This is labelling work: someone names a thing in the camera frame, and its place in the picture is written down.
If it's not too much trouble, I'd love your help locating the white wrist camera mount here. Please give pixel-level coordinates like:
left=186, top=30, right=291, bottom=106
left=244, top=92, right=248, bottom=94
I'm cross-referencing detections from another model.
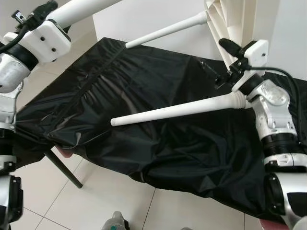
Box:
left=22, top=19, right=72, bottom=63
left=232, top=39, right=270, bottom=92

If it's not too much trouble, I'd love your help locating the black table cloth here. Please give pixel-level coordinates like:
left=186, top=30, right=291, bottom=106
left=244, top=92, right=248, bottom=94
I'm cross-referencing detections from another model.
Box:
left=0, top=37, right=307, bottom=224

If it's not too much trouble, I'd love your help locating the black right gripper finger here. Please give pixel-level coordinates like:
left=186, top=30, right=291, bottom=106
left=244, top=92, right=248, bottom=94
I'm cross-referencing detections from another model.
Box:
left=218, top=38, right=243, bottom=57

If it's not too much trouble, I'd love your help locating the black metal table leg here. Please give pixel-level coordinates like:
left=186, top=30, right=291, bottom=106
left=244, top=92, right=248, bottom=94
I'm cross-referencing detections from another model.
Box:
left=46, top=149, right=83, bottom=189

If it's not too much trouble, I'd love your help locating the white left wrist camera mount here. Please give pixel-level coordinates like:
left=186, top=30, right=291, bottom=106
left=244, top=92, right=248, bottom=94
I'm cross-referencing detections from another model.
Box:
left=22, top=19, right=72, bottom=63

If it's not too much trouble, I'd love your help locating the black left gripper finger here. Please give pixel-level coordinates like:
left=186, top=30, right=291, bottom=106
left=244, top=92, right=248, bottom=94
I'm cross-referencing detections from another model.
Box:
left=29, top=0, right=59, bottom=16

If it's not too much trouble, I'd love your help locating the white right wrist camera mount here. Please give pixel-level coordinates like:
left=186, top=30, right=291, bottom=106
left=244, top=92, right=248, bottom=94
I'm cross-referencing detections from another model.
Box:
left=232, top=39, right=270, bottom=92

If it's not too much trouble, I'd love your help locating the white plastic table leg tube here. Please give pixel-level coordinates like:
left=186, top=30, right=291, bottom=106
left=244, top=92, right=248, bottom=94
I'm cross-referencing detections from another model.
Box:
left=125, top=12, right=208, bottom=49
left=110, top=93, right=250, bottom=128
left=46, top=0, right=124, bottom=30

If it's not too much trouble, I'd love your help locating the grey left robot leg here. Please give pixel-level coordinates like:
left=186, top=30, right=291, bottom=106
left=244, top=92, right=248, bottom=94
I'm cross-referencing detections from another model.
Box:
left=101, top=211, right=130, bottom=230

